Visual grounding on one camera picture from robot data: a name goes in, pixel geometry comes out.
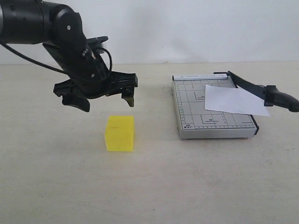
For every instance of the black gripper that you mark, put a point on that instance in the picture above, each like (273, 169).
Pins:
(90, 78)

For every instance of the yellow foam cube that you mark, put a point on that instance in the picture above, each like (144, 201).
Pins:
(120, 133)

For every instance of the white paper sheet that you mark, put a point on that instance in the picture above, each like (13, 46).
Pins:
(233, 100)

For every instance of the black cutter blade arm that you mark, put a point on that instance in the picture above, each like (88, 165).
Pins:
(269, 94)

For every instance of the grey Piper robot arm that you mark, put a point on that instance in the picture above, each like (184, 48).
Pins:
(60, 30)

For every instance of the grey paper cutter base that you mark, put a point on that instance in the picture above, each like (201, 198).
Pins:
(195, 122)

